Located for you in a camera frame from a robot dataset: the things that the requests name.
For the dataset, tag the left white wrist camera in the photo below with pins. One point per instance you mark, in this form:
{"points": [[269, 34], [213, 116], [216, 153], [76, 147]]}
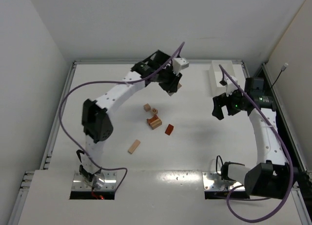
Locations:
{"points": [[180, 64]]}

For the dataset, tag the white perforated plastic box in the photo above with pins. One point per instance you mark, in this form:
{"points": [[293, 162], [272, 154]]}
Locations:
{"points": [[215, 76]]}

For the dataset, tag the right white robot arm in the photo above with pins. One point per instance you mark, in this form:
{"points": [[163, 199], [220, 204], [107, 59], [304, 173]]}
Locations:
{"points": [[270, 176]]}

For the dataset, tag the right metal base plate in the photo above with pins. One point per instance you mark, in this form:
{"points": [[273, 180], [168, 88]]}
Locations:
{"points": [[212, 182]]}

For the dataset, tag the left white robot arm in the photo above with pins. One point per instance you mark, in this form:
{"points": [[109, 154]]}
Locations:
{"points": [[97, 115]]}

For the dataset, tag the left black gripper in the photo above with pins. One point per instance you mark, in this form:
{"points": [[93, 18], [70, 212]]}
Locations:
{"points": [[171, 79]]}

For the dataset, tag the metal base plate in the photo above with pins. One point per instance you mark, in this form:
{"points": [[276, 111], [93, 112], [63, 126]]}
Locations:
{"points": [[212, 182], [105, 181]]}

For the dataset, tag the small light wood cube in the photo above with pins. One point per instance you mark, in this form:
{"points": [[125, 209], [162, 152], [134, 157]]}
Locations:
{"points": [[147, 107]]}

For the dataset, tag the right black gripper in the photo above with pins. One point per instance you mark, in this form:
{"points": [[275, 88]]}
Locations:
{"points": [[225, 102]]}

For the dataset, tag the reddish arch wood block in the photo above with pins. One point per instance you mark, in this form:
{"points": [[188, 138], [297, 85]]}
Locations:
{"points": [[152, 119]]}

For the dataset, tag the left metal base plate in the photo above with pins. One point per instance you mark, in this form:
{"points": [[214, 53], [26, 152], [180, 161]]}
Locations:
{"points": [[105, 181]]}

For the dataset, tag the wood cube with letter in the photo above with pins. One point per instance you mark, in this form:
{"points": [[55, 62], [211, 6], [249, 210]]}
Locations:
{"points": [[154, 111]]}

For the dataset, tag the dark red wedge block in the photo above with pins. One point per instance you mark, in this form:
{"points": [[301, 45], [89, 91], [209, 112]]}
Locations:
{"points": [[169, 129]]}

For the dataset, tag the striped plywood block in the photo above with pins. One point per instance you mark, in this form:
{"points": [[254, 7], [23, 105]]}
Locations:
{"points": [[155, 124]]}

